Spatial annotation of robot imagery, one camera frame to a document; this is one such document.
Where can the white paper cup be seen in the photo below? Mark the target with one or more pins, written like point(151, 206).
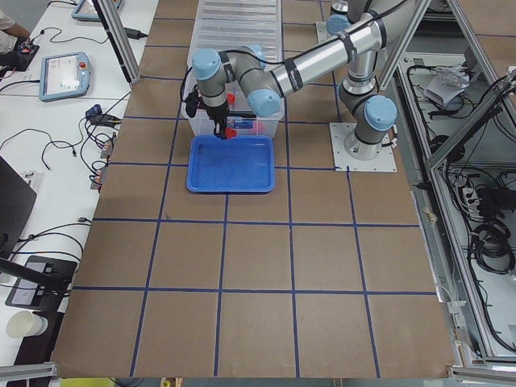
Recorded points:
point(26, 324)

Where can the aluminium frame post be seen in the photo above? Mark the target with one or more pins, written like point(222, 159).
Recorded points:
point(117, 36)

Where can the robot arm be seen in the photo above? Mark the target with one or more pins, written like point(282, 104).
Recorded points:
point(372, 26)
point(344, 14)

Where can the black power adapter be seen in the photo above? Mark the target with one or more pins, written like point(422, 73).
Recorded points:
point(134, 34)

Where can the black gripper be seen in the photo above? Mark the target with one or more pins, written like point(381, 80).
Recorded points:
point(216, 111)

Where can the clear plastic box lid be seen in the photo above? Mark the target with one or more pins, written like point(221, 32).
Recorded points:
point(223, 25)

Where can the black box latch handle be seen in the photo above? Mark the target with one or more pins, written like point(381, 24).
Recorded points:
point(241, 114)

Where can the teach pendant tablet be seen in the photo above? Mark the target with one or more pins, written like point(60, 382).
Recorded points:
point(64, 76)
point(84, 11)

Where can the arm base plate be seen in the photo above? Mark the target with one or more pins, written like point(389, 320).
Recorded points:
point(350, 155)

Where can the blue plastic tray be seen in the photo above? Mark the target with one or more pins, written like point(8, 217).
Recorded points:
point(244, 164)

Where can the clear plastic storage box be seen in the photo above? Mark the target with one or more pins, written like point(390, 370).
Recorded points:
point(201, 124)

